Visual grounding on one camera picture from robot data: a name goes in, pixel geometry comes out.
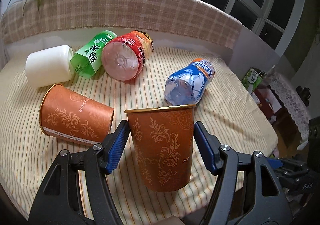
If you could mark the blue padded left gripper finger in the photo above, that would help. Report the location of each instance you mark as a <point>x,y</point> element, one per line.
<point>58,200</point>

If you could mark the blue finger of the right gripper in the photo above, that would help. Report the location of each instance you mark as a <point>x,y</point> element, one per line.
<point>274,163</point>

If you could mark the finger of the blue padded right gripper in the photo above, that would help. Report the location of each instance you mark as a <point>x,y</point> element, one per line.
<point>247,190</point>

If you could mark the orange paper cup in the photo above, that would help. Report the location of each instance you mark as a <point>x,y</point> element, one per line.
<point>70,116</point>
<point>163,142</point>

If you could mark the white cylindrical cup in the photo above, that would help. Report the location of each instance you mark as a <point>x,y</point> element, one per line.
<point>49,66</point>

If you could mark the white lace cloth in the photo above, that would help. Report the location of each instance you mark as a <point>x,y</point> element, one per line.
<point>291,101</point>

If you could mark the green tissue box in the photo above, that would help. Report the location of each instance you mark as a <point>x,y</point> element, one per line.
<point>252,79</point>

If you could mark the blue label water bottle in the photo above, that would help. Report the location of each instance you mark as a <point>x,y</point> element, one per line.
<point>187,85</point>

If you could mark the green tea bottle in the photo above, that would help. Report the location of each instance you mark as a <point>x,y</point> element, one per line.
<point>87,60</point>

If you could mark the red label plastic bottle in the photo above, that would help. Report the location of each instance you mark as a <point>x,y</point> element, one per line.
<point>125,56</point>

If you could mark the plaid beige sill cloth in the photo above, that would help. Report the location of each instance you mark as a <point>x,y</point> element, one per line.
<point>192,18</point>

